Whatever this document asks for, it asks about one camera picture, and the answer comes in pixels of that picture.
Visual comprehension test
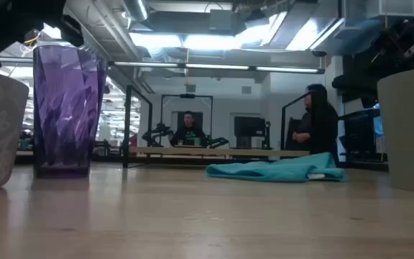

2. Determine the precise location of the silver ventilation duct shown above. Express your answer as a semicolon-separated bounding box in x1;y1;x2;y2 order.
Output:
122;0;150;22

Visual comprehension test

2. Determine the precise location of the long ceiling light fixture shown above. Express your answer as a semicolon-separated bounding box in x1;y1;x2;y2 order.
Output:
108;60;326;75

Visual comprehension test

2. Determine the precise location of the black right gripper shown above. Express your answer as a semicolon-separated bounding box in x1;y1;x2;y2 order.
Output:
331;16;414;109

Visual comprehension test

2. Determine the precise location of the purple faceted plastic tumbler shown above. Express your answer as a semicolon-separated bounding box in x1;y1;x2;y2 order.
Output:
32;45;108;179

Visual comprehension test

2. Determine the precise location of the olive green cup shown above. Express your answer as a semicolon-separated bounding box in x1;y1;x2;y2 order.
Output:
377;66;414;194

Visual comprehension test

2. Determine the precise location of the seated person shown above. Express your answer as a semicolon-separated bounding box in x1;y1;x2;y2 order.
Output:
169;110;208;147

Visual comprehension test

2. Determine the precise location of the standing person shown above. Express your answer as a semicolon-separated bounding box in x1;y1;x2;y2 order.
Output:
292;83;340;166

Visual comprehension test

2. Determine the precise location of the teal cloth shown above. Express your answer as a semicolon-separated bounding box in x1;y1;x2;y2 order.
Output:
206;152;351;183

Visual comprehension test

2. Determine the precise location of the black background station frame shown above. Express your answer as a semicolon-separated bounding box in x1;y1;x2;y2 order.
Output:
160;94;214;147

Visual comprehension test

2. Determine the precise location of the black wire cart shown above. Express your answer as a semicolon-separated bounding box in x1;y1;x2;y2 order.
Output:
339;107;383;163

